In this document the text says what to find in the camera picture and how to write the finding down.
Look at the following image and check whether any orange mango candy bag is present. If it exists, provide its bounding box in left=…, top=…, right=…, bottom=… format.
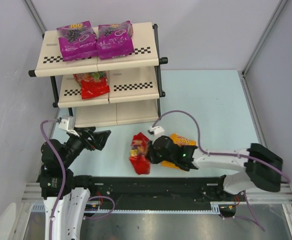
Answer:
left=161, top=133, right=196, bottom=170

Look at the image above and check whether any red fruit candy bag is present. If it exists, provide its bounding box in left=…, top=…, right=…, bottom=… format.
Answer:
left=129, top=132, right=150, bottom=175
left=73, top=71, right=110, bottom=100

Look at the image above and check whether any purple grape candy bag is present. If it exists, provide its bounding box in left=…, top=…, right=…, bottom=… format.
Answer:
left=57, top=21, right=98, bottom=62
left=97, top=20, right=134, bottom=60

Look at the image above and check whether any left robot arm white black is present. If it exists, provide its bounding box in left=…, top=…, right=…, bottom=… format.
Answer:
left=39, top=127, right=111, bottom=240

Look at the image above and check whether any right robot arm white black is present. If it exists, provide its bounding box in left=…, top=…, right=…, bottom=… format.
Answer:
left=147, top=135, right=283, bottom=195

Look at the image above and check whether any beige three-tier shelf rack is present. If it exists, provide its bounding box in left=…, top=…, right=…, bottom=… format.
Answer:
left=28, top=22, right=168, bottom=128

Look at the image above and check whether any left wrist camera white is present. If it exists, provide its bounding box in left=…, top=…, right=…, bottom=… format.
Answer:
left=57, top=115, right=80, bottom=137

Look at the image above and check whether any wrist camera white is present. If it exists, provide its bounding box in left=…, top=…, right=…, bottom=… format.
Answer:
left=57, top=115, right=80, bottom=137
left=148, top=126, right=165, bottom=137

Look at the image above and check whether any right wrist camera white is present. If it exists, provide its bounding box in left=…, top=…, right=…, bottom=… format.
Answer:
left=148, top=126, right=165, bottom=137

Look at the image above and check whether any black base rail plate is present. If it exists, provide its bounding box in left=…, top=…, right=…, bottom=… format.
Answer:
left=35, top=174, right=279, bottom=218

